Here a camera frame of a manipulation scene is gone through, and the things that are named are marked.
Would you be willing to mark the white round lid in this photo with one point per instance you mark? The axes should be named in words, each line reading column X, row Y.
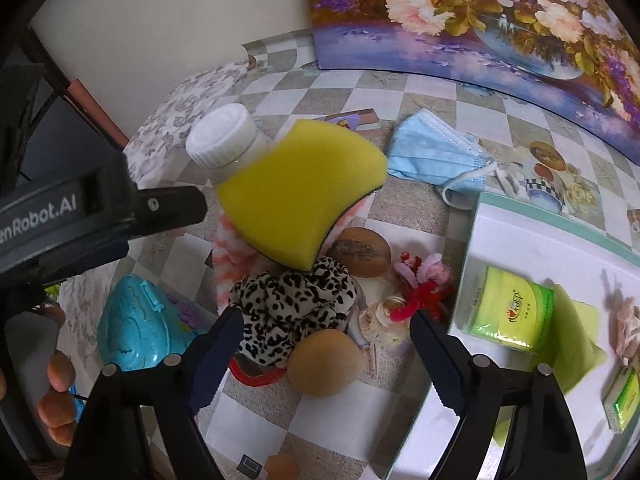
column 220, row 135

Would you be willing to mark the red pink pipe cleaner flower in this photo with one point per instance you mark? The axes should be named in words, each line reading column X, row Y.
column 425, row 290

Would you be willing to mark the white tray with green rim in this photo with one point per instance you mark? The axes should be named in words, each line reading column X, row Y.
column 530, row 410

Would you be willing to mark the purple cartoon snack packet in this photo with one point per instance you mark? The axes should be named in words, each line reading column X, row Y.
column 357, row 117

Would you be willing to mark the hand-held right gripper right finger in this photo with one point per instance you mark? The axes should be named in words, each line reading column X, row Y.
column 440, row 360

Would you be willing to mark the grey floral tablecloth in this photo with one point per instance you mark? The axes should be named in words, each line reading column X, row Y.
column 170, row 110

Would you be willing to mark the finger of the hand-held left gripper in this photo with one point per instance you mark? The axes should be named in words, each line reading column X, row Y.
column 170, row 207

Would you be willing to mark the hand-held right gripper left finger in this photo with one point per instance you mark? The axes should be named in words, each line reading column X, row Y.
column 215, row 355

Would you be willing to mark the blue face mask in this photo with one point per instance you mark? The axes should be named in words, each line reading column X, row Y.
column 430, row 155

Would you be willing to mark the white tissue packet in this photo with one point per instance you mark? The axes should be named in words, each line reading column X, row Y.
column 625, row 400

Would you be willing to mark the yellow sponge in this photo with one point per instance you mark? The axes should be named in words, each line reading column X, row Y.
column 300, row 190

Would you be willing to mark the flower painting canvas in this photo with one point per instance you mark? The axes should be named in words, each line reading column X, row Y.
column 475, row 20

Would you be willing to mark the green tissue packet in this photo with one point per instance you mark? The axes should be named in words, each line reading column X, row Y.
column 507, row 310

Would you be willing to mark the small black square tag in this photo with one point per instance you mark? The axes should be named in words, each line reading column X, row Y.
column 248, row 466

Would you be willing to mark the lime green cloth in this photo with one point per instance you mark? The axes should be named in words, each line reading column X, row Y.
column 575, row 340

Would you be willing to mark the beige potato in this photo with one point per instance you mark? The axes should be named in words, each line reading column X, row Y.
column 325, row 365

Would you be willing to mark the teal plastic toy case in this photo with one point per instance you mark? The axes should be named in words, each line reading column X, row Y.
column 140, row 325

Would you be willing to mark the person's left hand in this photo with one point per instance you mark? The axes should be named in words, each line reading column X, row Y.
column 59, row 375

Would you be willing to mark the brown wooden board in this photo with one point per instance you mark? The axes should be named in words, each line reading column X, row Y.
column 100, row 115

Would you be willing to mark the red shiny container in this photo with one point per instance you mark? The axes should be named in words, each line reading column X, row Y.
column 250, row 375

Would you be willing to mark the pale pink fluffy scrunchie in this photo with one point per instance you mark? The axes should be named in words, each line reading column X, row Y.
column 627, row 330

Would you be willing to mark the black white spotted cloth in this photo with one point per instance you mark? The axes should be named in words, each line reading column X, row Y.
column 290, row 305

